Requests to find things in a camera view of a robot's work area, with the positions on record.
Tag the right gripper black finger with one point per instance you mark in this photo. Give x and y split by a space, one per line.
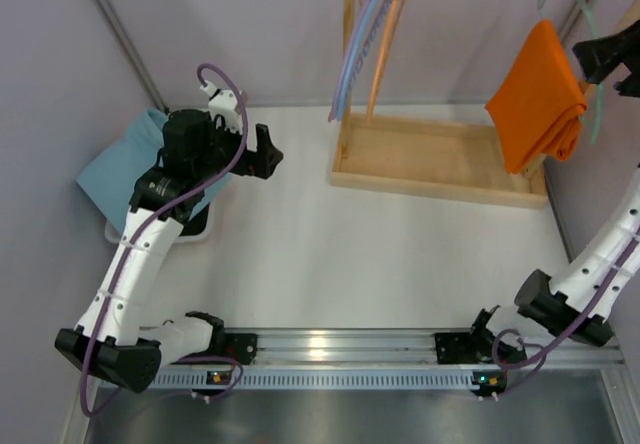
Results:
604 49
619 71

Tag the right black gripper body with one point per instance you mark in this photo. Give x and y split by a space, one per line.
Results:
605 55

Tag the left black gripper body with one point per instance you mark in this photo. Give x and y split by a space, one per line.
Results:
256 153

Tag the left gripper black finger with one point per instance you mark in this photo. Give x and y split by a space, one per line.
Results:
264 165
263 139

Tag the green plastic hanger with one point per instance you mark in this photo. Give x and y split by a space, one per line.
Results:
597 89

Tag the orange trousers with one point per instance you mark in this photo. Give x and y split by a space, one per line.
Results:
538 107

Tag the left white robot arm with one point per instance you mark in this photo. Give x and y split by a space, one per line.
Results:
198 150

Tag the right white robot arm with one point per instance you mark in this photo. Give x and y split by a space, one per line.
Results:
575 303

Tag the purple plastic hanger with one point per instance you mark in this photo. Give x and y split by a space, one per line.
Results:
350 54

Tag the blue plastic hanger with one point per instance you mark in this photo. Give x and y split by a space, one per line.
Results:
362 39

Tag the orange plastic hanger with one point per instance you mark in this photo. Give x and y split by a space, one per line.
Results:
395 11

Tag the light blue folded cloth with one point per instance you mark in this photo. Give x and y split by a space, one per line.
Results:
109 179

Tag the wooden clothes rack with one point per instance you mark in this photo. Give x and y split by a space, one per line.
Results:
432 158

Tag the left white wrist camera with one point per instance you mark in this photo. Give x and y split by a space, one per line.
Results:
223 107

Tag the aluminium mounting rail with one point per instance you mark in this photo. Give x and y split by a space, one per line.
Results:
294 359

